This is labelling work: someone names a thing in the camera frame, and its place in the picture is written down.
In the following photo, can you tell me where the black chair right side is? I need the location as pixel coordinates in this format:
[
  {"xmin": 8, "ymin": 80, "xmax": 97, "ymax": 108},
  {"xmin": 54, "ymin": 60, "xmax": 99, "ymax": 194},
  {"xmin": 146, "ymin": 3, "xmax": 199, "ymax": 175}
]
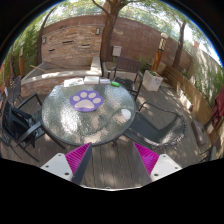
[{"xmin": 124, "ymin": 101, "xmax": 187, "ymax": 149}]

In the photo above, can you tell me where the black chair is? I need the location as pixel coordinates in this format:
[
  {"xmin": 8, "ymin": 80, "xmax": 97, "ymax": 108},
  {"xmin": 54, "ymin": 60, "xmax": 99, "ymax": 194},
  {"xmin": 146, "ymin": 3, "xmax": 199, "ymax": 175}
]
[
  {"xmin": 124, "ymin": 101, "xmax": 187, "ymax": 149},
  {"xmin": 1, "ymin": 92, "xmax": 66, "ymax": 163},
  {"xmin": 112, "ymin": 57, "xmax": 143, "ymax": 99}
]

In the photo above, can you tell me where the black chair left side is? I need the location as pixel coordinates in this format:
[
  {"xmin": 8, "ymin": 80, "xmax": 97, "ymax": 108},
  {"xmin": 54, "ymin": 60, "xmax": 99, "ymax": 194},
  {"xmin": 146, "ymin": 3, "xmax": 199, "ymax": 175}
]
[{"xmin": 1, "ymin": 92, "xmax": 66, "ymax": 163}]

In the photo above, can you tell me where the round glass patio table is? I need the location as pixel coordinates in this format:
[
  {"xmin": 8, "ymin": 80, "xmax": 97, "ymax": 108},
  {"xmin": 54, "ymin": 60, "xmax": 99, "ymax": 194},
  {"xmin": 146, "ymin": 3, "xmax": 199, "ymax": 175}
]
[{"xmin": 42, "ymin": 84, "xmax": 136, "ymax": 146}]

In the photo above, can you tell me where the small white box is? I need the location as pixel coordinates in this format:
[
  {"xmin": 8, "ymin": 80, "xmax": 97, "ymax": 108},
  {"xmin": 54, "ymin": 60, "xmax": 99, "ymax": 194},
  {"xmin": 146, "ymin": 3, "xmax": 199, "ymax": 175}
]
[{"xmin": 100, "ymin": 79, "xmax": 110, "ymax": 84}]

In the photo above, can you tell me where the wooden bench right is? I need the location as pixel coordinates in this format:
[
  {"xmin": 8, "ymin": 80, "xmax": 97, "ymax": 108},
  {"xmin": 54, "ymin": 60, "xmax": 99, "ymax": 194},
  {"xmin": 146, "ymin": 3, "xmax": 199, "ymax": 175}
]
[{"xmin": 162, "ymin": 66, "xmax": 221, "ymax": 143}]

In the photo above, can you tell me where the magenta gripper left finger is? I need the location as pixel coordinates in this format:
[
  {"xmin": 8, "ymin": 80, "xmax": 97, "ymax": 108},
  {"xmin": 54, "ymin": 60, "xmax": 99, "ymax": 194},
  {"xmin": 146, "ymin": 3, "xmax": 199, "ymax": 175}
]
[{"xmin": 42, "ymin": 143, "xmax": 92, "ymax": 185}]

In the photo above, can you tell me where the purple paw print mousepad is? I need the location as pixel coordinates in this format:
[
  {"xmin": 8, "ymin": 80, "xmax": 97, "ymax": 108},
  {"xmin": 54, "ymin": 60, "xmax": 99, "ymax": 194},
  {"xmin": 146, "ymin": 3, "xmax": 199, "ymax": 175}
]
[{"xmin": 69, "ymin": 90, "xmax": 104, "ymax": 112}]

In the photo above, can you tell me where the green small object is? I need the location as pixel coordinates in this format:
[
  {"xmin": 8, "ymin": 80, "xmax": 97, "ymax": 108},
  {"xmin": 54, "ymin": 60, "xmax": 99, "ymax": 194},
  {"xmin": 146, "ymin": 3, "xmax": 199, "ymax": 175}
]
[{"xmin": 111, "ymin": 81, "xmax": 120, "ymax": 87}]

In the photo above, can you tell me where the large tree trunk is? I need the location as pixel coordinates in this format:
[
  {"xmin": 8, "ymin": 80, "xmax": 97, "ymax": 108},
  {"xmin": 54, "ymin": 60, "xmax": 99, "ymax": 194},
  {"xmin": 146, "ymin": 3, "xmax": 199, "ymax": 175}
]
[{"xmin": 92, "ymin": 0, "xmax": 128, "ymax": 62}]

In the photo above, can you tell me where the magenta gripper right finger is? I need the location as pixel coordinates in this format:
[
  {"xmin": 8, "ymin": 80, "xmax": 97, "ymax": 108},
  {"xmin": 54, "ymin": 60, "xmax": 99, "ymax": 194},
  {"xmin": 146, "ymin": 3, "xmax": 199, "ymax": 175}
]
[{"xmin": 133, "ymin": 143, "xmax": 181, "ymax": 182}]

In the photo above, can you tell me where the black chair far side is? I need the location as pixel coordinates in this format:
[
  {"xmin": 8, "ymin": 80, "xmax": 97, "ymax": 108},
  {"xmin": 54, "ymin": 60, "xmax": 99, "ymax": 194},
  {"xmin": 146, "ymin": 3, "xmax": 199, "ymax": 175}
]
[{"xmin": 112, "ymin": 57, "xmax": 143, "ymax": 99}]

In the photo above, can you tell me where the white square planter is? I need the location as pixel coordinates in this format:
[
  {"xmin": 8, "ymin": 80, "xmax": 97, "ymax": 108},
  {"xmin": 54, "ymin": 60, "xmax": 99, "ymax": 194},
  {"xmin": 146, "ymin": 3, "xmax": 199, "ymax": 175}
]
[{"xmin": 143, "ymin": 70, "xmax": 163, "ymax": 91}]

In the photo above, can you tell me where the white booklet on table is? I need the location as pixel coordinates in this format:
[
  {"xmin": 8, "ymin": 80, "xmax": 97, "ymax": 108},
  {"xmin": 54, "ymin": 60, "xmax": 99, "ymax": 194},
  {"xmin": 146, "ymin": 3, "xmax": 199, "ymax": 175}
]
[{"xmin": 64, "ymin": 78, "xmax": 84, "ymax": 87}]

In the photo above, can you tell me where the wooden lamp post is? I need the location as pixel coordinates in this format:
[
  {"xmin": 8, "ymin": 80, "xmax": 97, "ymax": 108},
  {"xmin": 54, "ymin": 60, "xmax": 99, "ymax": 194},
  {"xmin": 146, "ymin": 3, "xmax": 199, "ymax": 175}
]
[{"xmin": 152, "ymin": 33, "xmax": 168, "ymax": 71}]

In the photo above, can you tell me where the white computer mouse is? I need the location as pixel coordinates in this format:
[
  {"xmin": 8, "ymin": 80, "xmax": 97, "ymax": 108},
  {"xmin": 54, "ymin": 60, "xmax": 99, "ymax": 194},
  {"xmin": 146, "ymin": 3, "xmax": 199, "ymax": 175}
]
[{"xmin": 121, "ymin": 109, "xmax": 131, "ymax": 120}]

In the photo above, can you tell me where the white box on table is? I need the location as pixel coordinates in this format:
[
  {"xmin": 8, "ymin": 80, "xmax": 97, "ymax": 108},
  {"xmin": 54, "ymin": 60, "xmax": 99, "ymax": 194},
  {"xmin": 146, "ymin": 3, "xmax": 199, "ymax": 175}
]
[{"xmin": 84, "ymin": 76, "xmax": 100, "ymax": 84}]

